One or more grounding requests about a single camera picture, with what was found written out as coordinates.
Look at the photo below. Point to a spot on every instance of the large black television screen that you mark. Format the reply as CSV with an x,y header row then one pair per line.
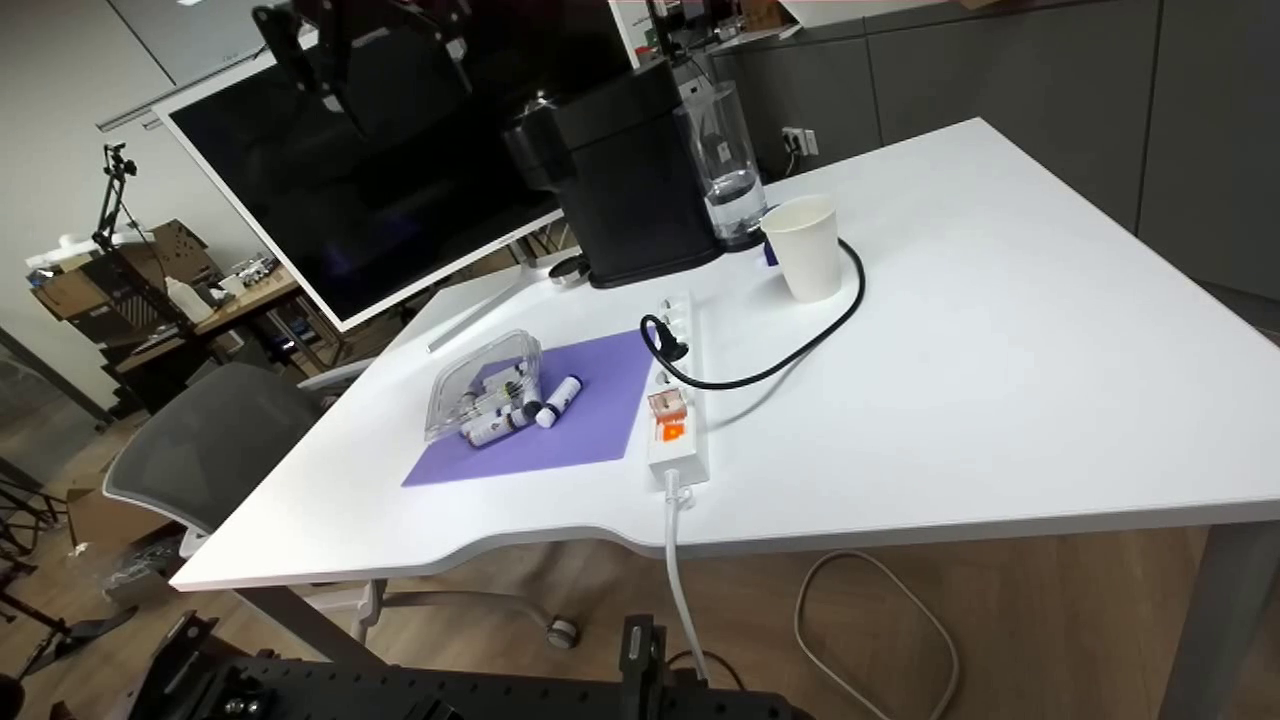
x,y
361,185

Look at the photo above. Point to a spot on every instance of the black coffee machine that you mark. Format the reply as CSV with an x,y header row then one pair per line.
x,y
634,173

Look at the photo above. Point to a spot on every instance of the cluttered shelf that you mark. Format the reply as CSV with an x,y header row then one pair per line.
x,y
707,23

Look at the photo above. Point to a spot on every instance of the white cylinder black cap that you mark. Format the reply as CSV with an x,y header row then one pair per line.
x,y
567,392
520,418

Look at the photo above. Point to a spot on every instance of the black camera tripod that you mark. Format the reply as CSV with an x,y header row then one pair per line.
x,y
112,185

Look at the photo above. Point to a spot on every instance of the grey table leg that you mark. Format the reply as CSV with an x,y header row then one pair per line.
x,y
1223,626

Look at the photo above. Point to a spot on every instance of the cluttered wooden desk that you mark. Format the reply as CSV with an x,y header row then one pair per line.
x,y
174,300

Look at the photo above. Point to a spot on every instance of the white power strip orange switch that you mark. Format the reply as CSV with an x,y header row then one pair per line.
x,y
676,413

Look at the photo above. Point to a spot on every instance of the purple mat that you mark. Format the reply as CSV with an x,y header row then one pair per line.
x,y
602,413

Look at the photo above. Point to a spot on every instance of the white wall outlet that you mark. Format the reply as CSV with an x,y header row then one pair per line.
x,y
803,143

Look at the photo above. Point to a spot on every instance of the white paper cup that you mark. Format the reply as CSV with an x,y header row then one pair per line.
x,y
804,251

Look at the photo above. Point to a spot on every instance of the black metal frame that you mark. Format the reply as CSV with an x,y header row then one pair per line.
x,y
403,686

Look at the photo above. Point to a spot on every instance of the grey mesh office chair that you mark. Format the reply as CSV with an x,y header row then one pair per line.
x,y
215,443

